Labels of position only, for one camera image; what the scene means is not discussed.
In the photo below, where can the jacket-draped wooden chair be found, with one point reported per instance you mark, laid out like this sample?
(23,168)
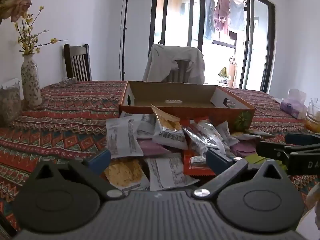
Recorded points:
(181,72)

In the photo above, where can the person's right forearm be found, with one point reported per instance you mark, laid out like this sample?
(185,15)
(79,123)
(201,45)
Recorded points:
(314,205)

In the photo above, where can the pink artificial flowers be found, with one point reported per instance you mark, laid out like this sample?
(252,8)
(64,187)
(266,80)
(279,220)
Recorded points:
(20,2)

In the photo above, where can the pile of snack packets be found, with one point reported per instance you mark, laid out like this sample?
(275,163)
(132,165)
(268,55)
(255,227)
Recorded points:
(122,135)

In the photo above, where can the maroon hanging shirt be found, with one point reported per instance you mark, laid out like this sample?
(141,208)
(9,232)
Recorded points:
(222,12)

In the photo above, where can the black sliding door frame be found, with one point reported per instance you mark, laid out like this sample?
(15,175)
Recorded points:
(201,17)

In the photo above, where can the yellow flower branches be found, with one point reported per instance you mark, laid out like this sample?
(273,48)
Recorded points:
(27,42)

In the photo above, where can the glass cup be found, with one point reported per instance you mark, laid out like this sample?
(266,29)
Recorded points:
(312,120)

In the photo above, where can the orange cardboard box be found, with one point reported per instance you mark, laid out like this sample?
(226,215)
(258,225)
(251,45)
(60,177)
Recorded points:
(190,111)

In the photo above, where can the studio light on stand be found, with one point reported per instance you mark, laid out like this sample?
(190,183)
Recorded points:
(124,42)

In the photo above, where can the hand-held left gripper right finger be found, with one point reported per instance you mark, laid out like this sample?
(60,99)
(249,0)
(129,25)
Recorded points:
(217,160)

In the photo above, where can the clear glass jar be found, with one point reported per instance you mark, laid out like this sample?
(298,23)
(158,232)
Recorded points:
(10,105)

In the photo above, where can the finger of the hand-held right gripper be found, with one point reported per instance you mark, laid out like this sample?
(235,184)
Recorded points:
(302,139)
(271,150)

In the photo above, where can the purple tissue pack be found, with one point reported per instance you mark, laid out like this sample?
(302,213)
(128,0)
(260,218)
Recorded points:
(292,107)

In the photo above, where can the floral ceramic vase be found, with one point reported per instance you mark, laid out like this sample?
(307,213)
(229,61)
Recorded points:
(31,85)

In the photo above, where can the dark hanging shorts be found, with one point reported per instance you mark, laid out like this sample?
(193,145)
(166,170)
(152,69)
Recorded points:
(233,35)

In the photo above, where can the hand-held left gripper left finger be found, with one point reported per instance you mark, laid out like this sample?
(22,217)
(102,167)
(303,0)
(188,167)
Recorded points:
(98,160)

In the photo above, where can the dark wooden chair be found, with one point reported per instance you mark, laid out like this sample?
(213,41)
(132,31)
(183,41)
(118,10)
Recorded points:
(67,60)

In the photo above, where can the light blue hanging shirt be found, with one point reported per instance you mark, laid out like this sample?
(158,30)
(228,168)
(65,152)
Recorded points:
(237,15)

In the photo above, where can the blue denim hanging garment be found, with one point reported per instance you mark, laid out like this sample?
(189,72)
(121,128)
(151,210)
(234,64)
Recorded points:
(209,15)

